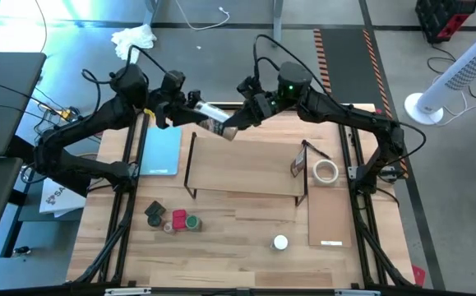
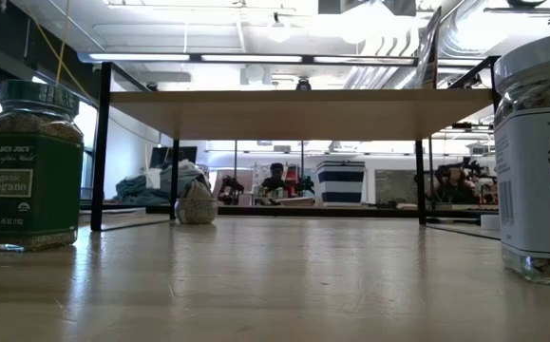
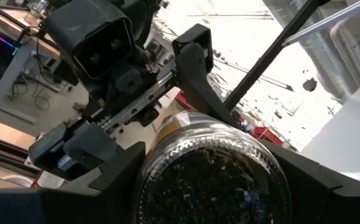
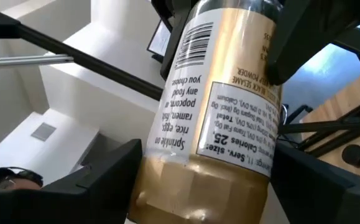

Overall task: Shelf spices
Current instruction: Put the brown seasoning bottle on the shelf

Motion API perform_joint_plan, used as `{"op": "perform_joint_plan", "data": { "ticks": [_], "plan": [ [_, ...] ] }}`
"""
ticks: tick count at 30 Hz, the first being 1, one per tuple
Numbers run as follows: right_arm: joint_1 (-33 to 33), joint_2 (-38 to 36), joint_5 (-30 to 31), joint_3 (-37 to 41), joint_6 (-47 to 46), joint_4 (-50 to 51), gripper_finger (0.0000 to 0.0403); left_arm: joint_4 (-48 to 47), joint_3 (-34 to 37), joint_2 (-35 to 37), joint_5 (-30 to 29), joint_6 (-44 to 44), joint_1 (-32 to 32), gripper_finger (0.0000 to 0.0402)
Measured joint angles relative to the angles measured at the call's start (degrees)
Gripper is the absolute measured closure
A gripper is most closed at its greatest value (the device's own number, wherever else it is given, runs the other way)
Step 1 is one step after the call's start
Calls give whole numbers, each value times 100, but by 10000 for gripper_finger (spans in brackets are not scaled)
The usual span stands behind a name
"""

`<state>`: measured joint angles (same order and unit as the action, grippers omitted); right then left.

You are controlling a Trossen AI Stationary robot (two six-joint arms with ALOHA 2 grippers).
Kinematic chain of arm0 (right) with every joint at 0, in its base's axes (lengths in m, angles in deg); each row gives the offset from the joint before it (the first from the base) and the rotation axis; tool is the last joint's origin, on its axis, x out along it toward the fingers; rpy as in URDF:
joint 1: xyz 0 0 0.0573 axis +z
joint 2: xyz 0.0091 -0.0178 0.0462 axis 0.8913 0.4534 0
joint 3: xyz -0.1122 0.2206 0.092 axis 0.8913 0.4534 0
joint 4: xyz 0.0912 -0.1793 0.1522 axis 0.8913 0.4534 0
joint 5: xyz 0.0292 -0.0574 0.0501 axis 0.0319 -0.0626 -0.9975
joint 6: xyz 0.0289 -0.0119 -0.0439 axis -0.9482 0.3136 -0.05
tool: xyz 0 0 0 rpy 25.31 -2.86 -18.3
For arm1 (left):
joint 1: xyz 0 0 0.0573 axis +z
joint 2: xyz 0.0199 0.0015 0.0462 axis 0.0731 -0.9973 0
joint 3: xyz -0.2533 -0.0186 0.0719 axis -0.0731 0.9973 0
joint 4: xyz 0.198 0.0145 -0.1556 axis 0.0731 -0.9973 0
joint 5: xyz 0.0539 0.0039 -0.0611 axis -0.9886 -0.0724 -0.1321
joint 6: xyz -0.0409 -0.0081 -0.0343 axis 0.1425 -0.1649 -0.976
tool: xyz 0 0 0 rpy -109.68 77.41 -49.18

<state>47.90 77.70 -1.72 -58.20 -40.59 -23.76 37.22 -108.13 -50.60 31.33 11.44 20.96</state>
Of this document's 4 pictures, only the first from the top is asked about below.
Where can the light blue board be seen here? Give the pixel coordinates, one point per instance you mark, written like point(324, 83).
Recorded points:
point(161, 152)

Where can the white crumpled cloth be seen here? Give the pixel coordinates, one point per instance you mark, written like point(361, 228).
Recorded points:
point(132, 39)

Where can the black and red crate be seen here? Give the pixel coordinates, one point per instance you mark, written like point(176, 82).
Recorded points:
point(439, 16)

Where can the white-lidded spice jar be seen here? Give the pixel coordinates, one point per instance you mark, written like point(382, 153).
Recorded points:
point(280, 242)

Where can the green-lidded oregano jar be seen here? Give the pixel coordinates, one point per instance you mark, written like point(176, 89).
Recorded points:
point(193, 222)

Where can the masking tape roll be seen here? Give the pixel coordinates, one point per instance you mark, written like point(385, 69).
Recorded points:
point(315, 174)

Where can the red corner bracket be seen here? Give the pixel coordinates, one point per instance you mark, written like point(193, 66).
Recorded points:
point(418, 274)

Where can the red-lidded patterned spice tin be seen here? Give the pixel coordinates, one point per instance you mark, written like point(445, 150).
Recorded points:
point(179, 219)

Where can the gold-lidded furikake jar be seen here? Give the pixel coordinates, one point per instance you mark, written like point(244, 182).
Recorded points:
point(219, 119)

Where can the dark mat with orange stripes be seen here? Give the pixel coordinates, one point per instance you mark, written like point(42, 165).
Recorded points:
point(344, 61)

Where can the wooden shelf black metal frame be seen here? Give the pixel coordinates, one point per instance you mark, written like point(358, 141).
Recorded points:
point(246, 164)

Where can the cork-lidded saffron glass jar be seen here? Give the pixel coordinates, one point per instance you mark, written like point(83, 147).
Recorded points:
point(168, 227)

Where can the silver metal bracket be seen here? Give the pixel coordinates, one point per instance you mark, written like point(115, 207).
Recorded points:
point(357, 292)
point(128, 292)

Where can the brown cardboard sheet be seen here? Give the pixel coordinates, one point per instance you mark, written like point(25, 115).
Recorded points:
point(330, 218)

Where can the yellow connector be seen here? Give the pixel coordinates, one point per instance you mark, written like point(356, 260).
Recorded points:
point(70, 113)

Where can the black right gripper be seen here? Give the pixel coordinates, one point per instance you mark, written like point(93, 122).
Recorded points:
point(264, 107)

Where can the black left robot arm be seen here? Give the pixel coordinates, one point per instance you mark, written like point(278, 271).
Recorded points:
point(98, 119)

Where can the grey metal desk leg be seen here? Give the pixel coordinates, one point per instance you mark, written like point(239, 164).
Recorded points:
point(152, 10)
point(277, 20)

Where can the white tower fan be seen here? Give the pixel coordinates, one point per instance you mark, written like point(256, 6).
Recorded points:
point(455, 78)

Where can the printed white paper sheet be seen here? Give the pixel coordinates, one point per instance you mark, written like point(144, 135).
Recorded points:
point(58, 201)

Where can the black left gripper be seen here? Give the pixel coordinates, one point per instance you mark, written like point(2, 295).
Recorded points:
point(174, 94)

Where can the dark green spice tin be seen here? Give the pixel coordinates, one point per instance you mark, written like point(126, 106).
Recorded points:
point(155, 208)

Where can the small black device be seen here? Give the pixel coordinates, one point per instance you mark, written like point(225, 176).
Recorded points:
point(23, 251)

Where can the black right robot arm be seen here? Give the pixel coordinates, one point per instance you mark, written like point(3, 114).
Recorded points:
point(344, 115)

